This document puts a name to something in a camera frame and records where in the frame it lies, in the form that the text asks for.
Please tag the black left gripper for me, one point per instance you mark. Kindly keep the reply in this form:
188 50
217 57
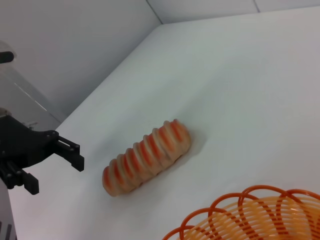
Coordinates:
22 145

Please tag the orange striped bread loaf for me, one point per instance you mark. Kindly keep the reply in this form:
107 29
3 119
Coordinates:
147 157

